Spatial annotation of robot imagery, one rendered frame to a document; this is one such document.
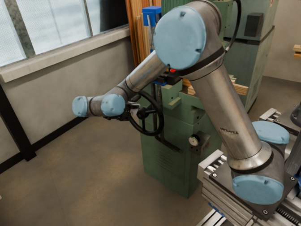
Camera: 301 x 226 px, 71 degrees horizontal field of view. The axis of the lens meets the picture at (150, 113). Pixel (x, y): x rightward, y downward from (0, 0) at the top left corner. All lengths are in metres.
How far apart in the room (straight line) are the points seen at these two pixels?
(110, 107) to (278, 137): 0.51
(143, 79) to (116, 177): 1.31
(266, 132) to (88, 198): 1.47
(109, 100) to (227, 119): 0.38
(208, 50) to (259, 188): 0.35
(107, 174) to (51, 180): 0.48
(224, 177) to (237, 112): 0.38
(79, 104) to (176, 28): 0.47
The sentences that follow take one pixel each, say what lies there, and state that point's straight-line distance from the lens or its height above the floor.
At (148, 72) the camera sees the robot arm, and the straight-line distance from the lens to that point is 0.71.
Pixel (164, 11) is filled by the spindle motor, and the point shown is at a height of 1.28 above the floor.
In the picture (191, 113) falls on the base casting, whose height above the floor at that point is 0.79.
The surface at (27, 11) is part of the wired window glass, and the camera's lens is 2.24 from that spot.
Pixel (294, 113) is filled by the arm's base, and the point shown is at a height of 0.85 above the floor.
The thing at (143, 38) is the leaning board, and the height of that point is 0.76.
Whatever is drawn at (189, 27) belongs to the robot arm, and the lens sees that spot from 0.44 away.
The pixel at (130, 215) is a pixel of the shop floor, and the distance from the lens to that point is 1.71.
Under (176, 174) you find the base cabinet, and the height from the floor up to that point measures 0.22.
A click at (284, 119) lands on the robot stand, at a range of 1.23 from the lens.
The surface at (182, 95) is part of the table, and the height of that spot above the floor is 0.88.
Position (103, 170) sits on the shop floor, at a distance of 2.00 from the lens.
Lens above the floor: 1.47
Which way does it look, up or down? 34 degrees down
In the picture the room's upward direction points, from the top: 4 degrees counter-clockwise
